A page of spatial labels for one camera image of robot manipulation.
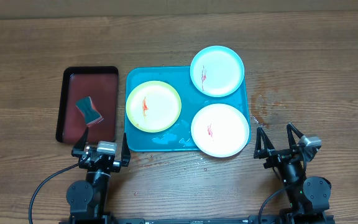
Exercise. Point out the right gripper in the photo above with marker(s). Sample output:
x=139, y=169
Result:
x=279, y=155

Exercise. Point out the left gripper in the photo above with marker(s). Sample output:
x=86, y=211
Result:
x=112, y=165

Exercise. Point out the green and red sponge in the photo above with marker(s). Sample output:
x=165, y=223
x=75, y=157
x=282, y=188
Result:
x=89, y=111

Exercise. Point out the white plate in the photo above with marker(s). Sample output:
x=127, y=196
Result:
x=220, y=130

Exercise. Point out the yellow-green plate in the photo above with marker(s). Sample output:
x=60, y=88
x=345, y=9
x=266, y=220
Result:
x=153, y=106

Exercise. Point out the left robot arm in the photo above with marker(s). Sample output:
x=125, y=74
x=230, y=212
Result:
x=87, y=198

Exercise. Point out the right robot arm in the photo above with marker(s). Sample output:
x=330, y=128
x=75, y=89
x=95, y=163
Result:
x=308, y=196

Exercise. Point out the black tray with red liner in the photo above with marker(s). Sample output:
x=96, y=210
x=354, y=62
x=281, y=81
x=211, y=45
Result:
x=101, y=84

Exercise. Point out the teal plastic tray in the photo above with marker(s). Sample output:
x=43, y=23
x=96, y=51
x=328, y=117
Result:
x=178, y=136

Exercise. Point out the light blue plate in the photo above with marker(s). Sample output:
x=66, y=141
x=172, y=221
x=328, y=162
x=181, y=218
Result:
x=217, y=71

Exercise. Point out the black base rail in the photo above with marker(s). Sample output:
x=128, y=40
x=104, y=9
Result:
x=194, y=220

